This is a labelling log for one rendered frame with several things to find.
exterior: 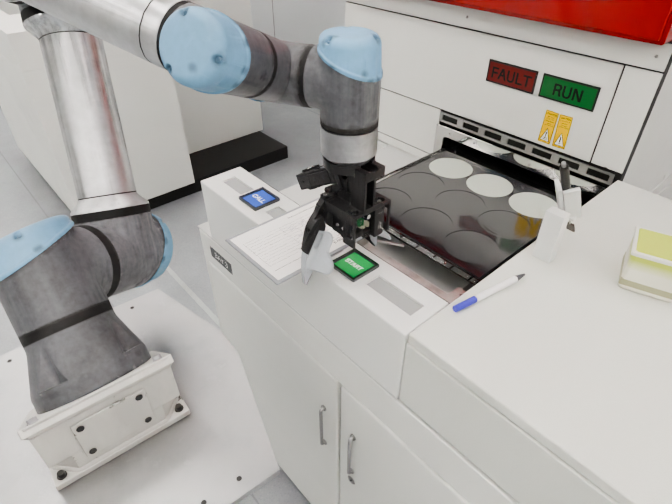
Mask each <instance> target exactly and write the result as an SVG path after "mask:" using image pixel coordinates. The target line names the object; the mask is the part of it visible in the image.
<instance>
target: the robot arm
mask: <svg viewBox="0 0 672 504"><path fill-rule="evenodd" d="M1 1H5V2H9V3H12V4H16V5H18V7H19V11H20V15H21V19H22V23H23V27H24V29H25V30H26V31H27V32H28V33H30V34H31V35H33V36H34V37H35V38H37V39H38V40H39V43H40V47H41V51H42V55H43V59H44V63H45V67H46V72H47V76H48V80H49V84H50V88H51V92H52V96H53V100H54V104H55V108H56V112H57V116H58V121H59V125H60V129H61V133H62V137H63V141H64V145H65V149H66V153H67V157H68V161H69V166H70V170H71V174H72V178H73V182H74V186H75V190H76V194H77V198H78V203H77V205H76V206H75V208H74V209H73V210H72V212H71V213H70V216H71V220H70V218H69V217H68V216H67V215H57V216H53V217H50V218H47V219H44V220H41V221H38V222H36V223H33V224H31V225H28V226H26V227H24V228H21V229H19V230H17V231H15V232H13V233H10V234H8V235H6V236H4V237H3V238H1V239H0V302H1V304H2V306H3V308H4V310H5V312H6V314H7V316H8V318H9V320H10V323H11V325H12V327H13V329H14V331H15V333H16V335H17V337H18V339H19V340H20V343H21V345H22V347H23V349H24V351H25V353H26V357H27V367H28V378H29V389H30V399H31V402H32V404H33V406H34V408H35V410H36V412H37V414H43V413H46V412H49V411H52V410H54V409H57V408H59V407H61V406H64V405H66V404H68V403H70V402H73V401H75V400H77V399H79V398H81V397H83V396H85V395H87V394H90V393H92V392H94V391H96V390H98V389H100V388H102V387H103V386H105V385H107V384H109V383H111V382H113V381H115V380H117V379H119V378H120V377H122V376H124V375H126V374H128V373H129V372H131V371H133V370H134V369H136V368H138V367H139V366H141V365H142V364H144V363H145V362H147V361H148V360H149V359H150V358H151V356H150V353H149V351H148V349H147V347H146V345H145V344H144V343H143V342H142V341H141V340H140V339H139V338H138V337H137V336H136V335H135V334H134V333H133V332H132V331H131V330H130V329H129V328H128V327H127V325H126V324H125V323H124V322H123V321H122V320H121V319H120V318H119V317H118V316H117V315H116V313H115V312H114V309H113V308H112V305H111V303H110V301H109V299H108V298H109V297H112V296H114V295H117V294H120V293H122V292H125V291H127V290H130V289H133V288H139V287H142V286H144V285H146V284H147V283H149V282H150V281H152V280H154V279H156V278H158V277H159V276H161V275H162V274H163V273H164V272H165V270H166V269H167V267H168V266H169V264H170V261H171V259H172V254H173V240H172V235H171V232H170V230H169V228H168V226H167V225H166V223H163V222H162V219H161V218H160V217H158V216H156V215H154V214H152V213H151V209H150V204H149V201H148V200H146V199H145V198H143V197H142V196H140V195H139V194H138V193H137V191H136V187H135V183H134V178H133V174H132V169H131V165H130V160H129V156H128V151H127V147H126V142H125V138H124V133H123V129H122V124H121V120H120V115H119V111H118V106H117V102H116V98H115V93H114V89H113V84H112V80H111V75H110V71H109V66H108V62H107V57H106V53H105V48H104V44H103V40H104V41H106V42H108V43H110V44H112V45H114V46H116V47H119V48H121V49H123V50H125V51H127V52H129V53H131V54H133V55H135V56H137V57H139V58H142V59H144V60H146V61H148V62H150V63H152V64H154V65H156V66H158V67H160V68H163V69H165V70H167V71H168V72H169V74H170V75H171V76H172V78H173V79H174V80H175V81H177V82H178V83H180V84H181V85H183V86H185V87H188V88H191V89H193V90H195V91H198V92H201V93H206V94H225V95H231V96H238V97H243V98H248V99H251V100H253V101H258V102H264V101H268V102H274V103H280V104H287V105H294V106H300V107H306V108H317V109H320V146H321V153H322V155H323V165H322V166H320V165H319V164H318V165H315V166H309V167H308V168H306V169H304V170H302V173H300V174H298V175H296V177H297V180H298V183H299V185H300V188H301V190H304V189H309V190H312V189H318V188H320V187H321V186H324V185H329V184H331V185H329V186H327V187H325V188H324V191H325V192H324V193H321V194H320V198H319V200H318V202H317V203H316V206H315V209H314V211H313V213H312V214H311V216H310V218H309V219H308V221H307V223H306V226H305V229H304V233H303V240H302V246H301V250H302V255H301V275H302V282H303V284H305V285H307V284H308V282H309V279H310V277H311V275H312V271H316V272H319V273H322V274H325V275H329V274H330V273H331V272H332V271H333V268H334V263H333V260H332V258H331V256H330V254H329V250H330V247H331V245H332V242H333V236H332V234H331V233H330V232H328V231H325V228H326V225H325V224H327V225H328V226H330V227H332V229H333V230H334V231H336V232H337V233H339V234H340V235H341V237H343V242H344V243H345V244H347V245H348V246H350V247H351V248H353V249H355V244H356V239H357V238H359V237H362V238H366V239H367V240H368V241H369V242H370V243H371V244H372V245H373V246H376V244H377V236H381V237H384V238H386V239H389V240H390V239H391V237H390V235H389V234H388V233H387V232H386V231H384V230H383V228H384V229H385V230H387V231H388V230H389V221H390V208H391V200H390V199H389V198H387V197H385V196H383V195H381V194H379V193H378V192H376V179H377V178H379V177H381V176H384V175H385V165H383V164H381V163H379V162H377V161H375V155H376V153H377V140H378V123H379V107H380V91H381V79H382V77H383V70H382V42H381V38H380V37H379V35H378V34H377V33H376V32H374V31H373V30H370V29H367V28H363V27H355V26H350V27H343V26H341V27H333V28H329V29H326V30H324V31H323V32H322V33H321V34H320V36H319V43H318V44H316V45H315V44H306V43H298V42H289V41H284V40H280V39H277V38H275V37H273V36H270V35H268V34H266V33H263V32H261V31H259V30H256V29H254V28H252V27H249V26H247V25H245V24H242V23H240V22H238V21H236V20H233V19H231V18H230V17H229V16H227V15H225V14H224V13H222V12H220V11H217V10H214V9H211V8H205V7H203V6H201V5H197V4H195V3H193V2H191V1H189V0H1ZM385 207H386V208H387V218H386V222H385V221H384V208H385Z"/></svg>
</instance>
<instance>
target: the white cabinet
mask: <svg viewBox="0 0 672 504"><path fill-rule="evenodd" d="M199 230H200V235H201V240H202V244H203V249H204V254H205V258H206V263H207V268H208V272H209V277H210V282H211V286H212V291H213V296H214V300H215V305H216V310H217V315H218V319H219V324H220V329H221V331H222V333H223V334H224V335H225V336H226V338H227V339H228V340H229V342H230V343H231V344H232V345H233V347H234V348H235V349H236V350H237V352H238V353H239V356H240V359H241V361H242V364H243V367H244V370H245V373H246V376H247V378H248V381H249V384H250V387H251V390H252V393H253V395H254V398H255V401H256V404H257V407H258V410H259V412H260V415H261V418H262V421H263V424H264V427H265V429H266V432H267V435H268V438H269V441H270V444H271V446H272V449H273V452H274V455H275V458H276V461H277V463H278V464H279V466H280V467H281V468H282V469H283V470H284V472H285V473H286V474H287V475H288V477H289V478H290V479H291V480H292V481H293V483H294V484H295V485H296V486H297V488H298V489H299V490H300V491H301V492H302V494H303V495H304V496H305V497H306V499H307V500H308V501H309V502H310V503H311V504H520V503H519V502H518V501H517V500H515V499H514V498H513V497H512V496H511V495H510V494H508V493H507V492H506V491H505V490H504V489H503V488H502V487H500V486H499V485H498V484H497V483H496V482H495V481H493V480H492V479H491V478H490V477H489V476H488V475H487V474H485V473H484V472H483V471H482V470H481V469H480V468H478V467H477V466H476V465H475V464H474V463H473V462H472V461H470V460H469V459H468V458H467V457H466V456H465V455H463V454H462V453H461V452H460V451H459V450H458V449H457V448H455V447H454V446H453V445H452V444H451V443H450V442H448V441H447V440H446V439H445V438H444V437H443V436H442V435H440V434H439V433H438V432H437V431H436V430H435V429H433V428H432V427H431V426H430V425H429V424H428V423H427V422H425V421H424V420H423V419H422V418H421V417H420V416H418V415H417V414H416V413H415V412H414V411H413V410H412V409H410V408H409V407H408V406H407V405H406V404H405V403H403V402H402V401H401V400H400V399H398V400H395V399H394V398H393V397H392V396H391V395H390V394H389V393H387V392H386V391H385V390H384V389H383V388H382V387H381V386H379V385H378V384H377V383H376V382H375V381H374V380H373V379H371V378H370V377H369V376H368V375H367V374H366V373H365V372H363V371H362V370H361V369H360V368H359V367H358V366H357V365H355V364H354V363H353V362H352V361H351V360H350V359H349V358H347V357H346V356H345V355H344V354H343V353H342V352H341V351H339V350H338V349H337V348H336V347H335V346H334V345H333V344H331V343H330V342H329V341H328V340H327V339H326V338H325V337H323V336H322V335H321V334H320V333H319V332H318V331H317V330H315V329H314V328H313V327H312V326H311V325H310V324H309V323H307V322H306V321H305V320H304V319H303V318H302V317H301V316H299V315H298V314H297V313H296V312H295V311H294V310H292V309H291V308H290V307H289V306H288V305H287V304H286V303H284V302H283V301H282V300H281V299H280V298H279V297H278V296H276V295H275V294H274V293H273V292H272V291H271V290H270V289H268V288H267V287H266V286H265V285H264V284H263V283H262V282H260V281H259V280H258V279H257V278H256V277H255V276H254V275H252V274H251V273H250V272H249V271H248V270H247V269H246V268H244V267H243V266H242V265H241V264H240V263H239V262H238V261H236V260H235V259H234V258H233V257H232V256H231V255H230V254H228V253H227V252H226V251H225V250H224V249H223V248H222V247H220V246H219V245H218V244H217V243H216V242H215V241H214V240H212V239H211V238H210V237H209V236H208V235H207V234H206V233H204V232H203V231H202V230H201V229H199Z"/></svg>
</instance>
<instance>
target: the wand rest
mask: <svg viewBox="0 0 672 504"><path fill-rule="evenodd" d="M554 182H555V190H556V198H557V206H558V208H556V207H554V206H552V207H551V208H549V209H548V210H546V212H545V215H544V218H543V222H542V225H541V228H540V231H539V234H538V237H537V240H536V244H535V247H534V250H533V253H532V255H533V256H535V257H536V258H538V259H540V260H542V261H544V262H546V263H548V264H549V263H550V262H551V261H552V260H554V259H555V257H556V254H557V251H558V248H559V246H560V243H561V240H562V237H563V234H564V232H565V229H566V226H567V223H568V220H569V221H572V222H574V221H575V220H576V218H580V217H582V212H581V190H580V187H576V188H572V189H568V190H565V191H562V188H561V184H560V181H559V179H555V180H554ZM563 199H564V201H563ZM564 209H565V211H564Z"/></svg>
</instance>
